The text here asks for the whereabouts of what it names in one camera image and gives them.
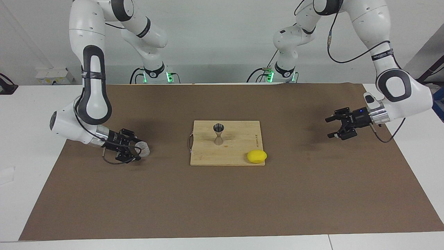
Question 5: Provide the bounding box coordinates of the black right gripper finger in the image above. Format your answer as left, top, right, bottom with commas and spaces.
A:
120, 129, 145, 144
116, 148, 142, 163

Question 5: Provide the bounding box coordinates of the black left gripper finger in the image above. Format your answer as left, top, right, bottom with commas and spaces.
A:
325, 108, 351, 123
328, 124, 358, 140

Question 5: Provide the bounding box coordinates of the steel double jigger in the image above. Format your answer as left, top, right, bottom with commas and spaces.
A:
213, 123, 225, 146

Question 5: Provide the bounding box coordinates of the bamboo cutting board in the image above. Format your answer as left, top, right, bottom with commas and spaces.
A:
187, 120, 266, 166

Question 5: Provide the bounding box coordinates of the blue box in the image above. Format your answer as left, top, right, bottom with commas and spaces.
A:
430, 87, 444, 122

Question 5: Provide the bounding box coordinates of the black tripod stand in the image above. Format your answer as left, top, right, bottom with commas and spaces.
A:
404, 55, 444, 92

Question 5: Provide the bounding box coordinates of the white power strip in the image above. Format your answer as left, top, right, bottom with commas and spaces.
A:
36, 68, 73, 85

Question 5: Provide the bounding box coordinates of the yellow lemon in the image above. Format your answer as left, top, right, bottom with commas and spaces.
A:
247, 150, 267, 164

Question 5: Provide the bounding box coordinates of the brown table mat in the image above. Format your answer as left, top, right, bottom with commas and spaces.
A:
19, 83, 444, 241

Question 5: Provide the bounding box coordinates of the white paper label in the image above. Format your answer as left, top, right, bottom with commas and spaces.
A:
0, 167, 16, 185

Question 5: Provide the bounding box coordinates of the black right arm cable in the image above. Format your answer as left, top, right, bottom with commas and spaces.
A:
74, 99, 137, 165

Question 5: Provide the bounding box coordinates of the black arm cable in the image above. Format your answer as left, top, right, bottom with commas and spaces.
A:
74, 99, 137, 165
326, 0, 407, 143

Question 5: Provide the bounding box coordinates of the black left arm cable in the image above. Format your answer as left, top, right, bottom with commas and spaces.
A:
326, 0, 407, 143

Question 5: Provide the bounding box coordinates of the black clamp mount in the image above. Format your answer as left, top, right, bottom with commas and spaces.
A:
0, 73, 18, 95

